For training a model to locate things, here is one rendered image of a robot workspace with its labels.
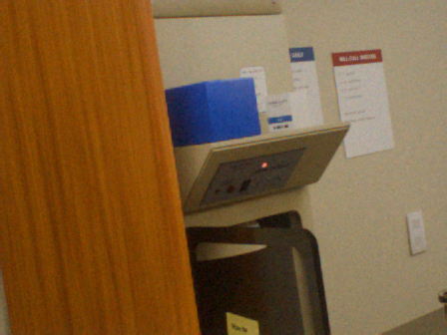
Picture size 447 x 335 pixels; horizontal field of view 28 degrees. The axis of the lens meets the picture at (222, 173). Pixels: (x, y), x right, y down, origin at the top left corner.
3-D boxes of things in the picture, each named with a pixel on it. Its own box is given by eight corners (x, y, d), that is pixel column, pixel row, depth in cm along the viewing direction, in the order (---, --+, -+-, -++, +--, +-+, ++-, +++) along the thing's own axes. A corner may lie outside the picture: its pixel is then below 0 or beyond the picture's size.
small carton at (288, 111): (268, 133, 148) (263, 96, 148) (286, 130, 152) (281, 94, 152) (293, 129, 145) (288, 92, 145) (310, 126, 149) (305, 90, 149)
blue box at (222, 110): (171, 148, 138) (162, 90, 137) (219, 140, 144) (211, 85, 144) (215, 143, 130) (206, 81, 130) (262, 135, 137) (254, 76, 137)
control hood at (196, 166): (169, 214, 138) (160, 150, 137) (308, 182, 159) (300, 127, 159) (220, 212, 129) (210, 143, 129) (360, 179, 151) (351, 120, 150)
